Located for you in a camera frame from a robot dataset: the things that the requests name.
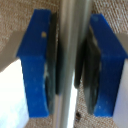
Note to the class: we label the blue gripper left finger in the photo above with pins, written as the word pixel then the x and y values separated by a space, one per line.
pixel 35 66

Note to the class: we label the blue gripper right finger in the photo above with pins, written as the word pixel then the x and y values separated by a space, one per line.
pixel 106 66

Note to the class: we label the brown woven drawer front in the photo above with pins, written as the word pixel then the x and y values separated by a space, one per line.
pixel 13 20

